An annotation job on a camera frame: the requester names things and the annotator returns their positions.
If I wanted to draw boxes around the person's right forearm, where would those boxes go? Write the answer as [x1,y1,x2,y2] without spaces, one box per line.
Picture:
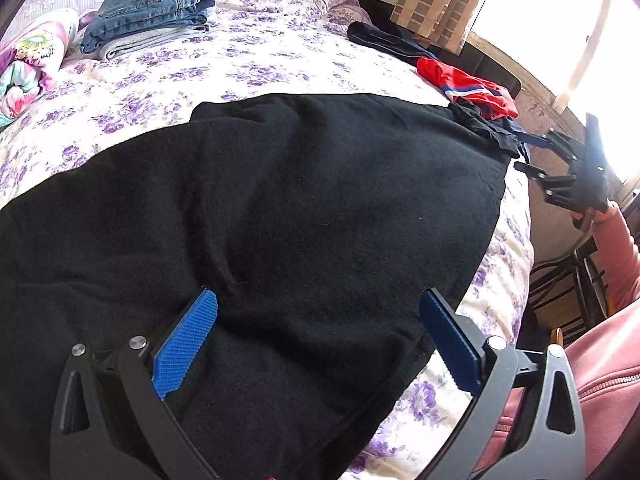
[591,205,640,317]

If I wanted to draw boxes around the purple floral bed sheet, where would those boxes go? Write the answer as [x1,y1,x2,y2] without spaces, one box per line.
[0,0,536,480]

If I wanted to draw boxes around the red striped garment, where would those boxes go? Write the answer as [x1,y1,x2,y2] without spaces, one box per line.
[416,56,519,121]

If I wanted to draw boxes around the black pants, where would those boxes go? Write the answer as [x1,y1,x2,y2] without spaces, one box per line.
[0,92,523,480]

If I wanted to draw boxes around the folded grey pants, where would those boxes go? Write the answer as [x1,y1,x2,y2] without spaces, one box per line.
[97,22,212,61]

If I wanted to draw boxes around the bright window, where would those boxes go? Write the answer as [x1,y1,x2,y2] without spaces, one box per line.
[470,0,640,186]

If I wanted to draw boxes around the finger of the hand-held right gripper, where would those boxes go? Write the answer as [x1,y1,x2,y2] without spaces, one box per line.
[520,127,587,162]
[513,160,581,209]

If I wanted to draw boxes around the person's right hand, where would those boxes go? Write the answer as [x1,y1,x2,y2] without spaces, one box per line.
[571,203,617,232]

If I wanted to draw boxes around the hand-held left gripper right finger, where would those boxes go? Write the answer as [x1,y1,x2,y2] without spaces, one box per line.
[419,287,587,480]

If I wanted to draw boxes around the colourful floral pillow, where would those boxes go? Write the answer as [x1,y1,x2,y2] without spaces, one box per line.
[0,7,81,128]

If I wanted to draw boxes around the black metal chair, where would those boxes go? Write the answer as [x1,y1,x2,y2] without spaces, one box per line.
[529,237,617,333]

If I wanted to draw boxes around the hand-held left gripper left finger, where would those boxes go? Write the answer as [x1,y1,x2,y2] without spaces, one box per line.
[50,286,221,480]

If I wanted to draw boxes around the folded blue jeans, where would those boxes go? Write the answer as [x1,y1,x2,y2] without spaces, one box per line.
[80,0,221,56]

